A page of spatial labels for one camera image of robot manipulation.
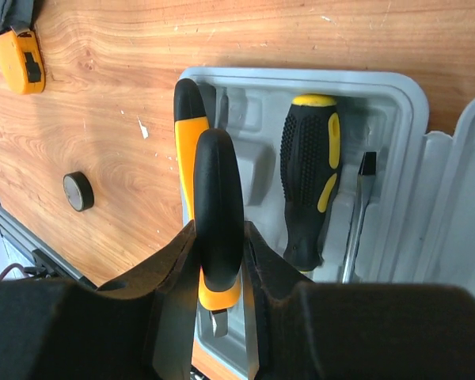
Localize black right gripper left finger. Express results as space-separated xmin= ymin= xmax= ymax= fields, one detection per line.
xmin=97 ymin=221 xmax=198 ymax=379

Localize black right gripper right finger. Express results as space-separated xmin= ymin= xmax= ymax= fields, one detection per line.
xmin=242 ymin=222 xmax=317 ymax=379

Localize orange black pliers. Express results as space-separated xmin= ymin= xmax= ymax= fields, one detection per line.
xmin=173 ymin=78 xmax=245 ymax=337

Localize black yellow thick screwdriver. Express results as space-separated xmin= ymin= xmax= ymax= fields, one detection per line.
xmin=280 ymin=93 xmax=341 ymax=272

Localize black yellow slim screwdriver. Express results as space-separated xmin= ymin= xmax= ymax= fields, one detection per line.
xmin=341 ymin=151 xmax=377 ymax=283

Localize grey plastic tool case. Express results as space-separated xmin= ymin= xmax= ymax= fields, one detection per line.
xmin=184 ymin=67 xmax=475 ymax=379

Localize black tape roll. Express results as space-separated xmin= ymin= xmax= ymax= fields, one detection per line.
xmin=63 ymin=171 xmax=94 ymax=212

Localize orange tape measure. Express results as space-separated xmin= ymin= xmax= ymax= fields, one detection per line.
xmin=0 ymin=27 xmax=45 ymax=95

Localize dark grey checked cloth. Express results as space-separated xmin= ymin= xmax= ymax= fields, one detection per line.
xmin=0 ymin=0 xmax=44 ymax=35

